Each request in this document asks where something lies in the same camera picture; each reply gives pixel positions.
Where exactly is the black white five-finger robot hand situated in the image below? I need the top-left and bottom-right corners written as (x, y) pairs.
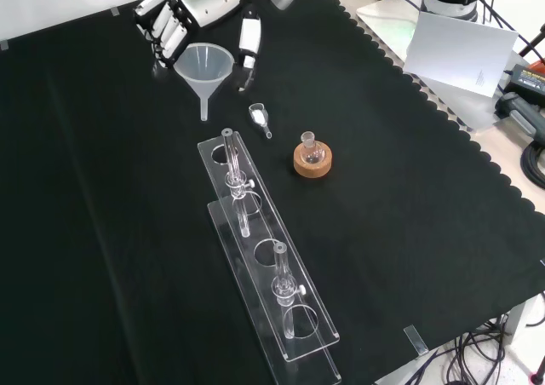
top-left (134, 0), bottom-right (295, 93)

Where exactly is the clear plastic funnel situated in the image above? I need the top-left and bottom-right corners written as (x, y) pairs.
top-left (172, 42), bottom-right (235, 124)

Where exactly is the glass weighing funnel with powder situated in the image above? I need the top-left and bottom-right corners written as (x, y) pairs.
top-left (248, 102), bottom-right (274, 140)

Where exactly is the small glass round-bottom flask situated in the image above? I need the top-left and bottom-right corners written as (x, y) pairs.
top-left (299, 130), bottom-right (324, 165)

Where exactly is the clear acrylic funnel stand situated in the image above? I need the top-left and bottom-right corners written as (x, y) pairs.
top-left (196, 128), bottom-right (343, 382)

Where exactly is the black bench cloth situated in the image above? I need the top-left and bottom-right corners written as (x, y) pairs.
top-left (0, 0), bottom-right (545, 385)

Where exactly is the pale white board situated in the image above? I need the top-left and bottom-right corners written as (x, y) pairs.
top-left (401, 10), bottom-right (520, 97)

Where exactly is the black tripod leg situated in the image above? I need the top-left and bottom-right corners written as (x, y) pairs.
top-left (516, 17), bottom-right (545, 59)

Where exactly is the black power adapter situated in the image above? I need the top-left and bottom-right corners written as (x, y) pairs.
top-left (503, 62), bottom-right (545, 101)

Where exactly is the black grey device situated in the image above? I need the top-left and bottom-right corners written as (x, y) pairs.
top-left (495, 91), bottom-right (545, 140)

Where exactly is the clear tape strip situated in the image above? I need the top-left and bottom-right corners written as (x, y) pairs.
top-left (402, 324), bottom-right (431, 357)

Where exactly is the round cork ring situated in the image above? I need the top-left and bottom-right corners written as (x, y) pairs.
top-left (292, 142), bottom-right (333, 181)

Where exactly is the black coiled cable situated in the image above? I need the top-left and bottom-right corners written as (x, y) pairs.
top-left (519, 139), bottom-right (545, 191)

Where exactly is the black floor cable bundle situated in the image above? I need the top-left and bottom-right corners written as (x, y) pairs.
top-left (440, 302), bottom-right (545, 385)

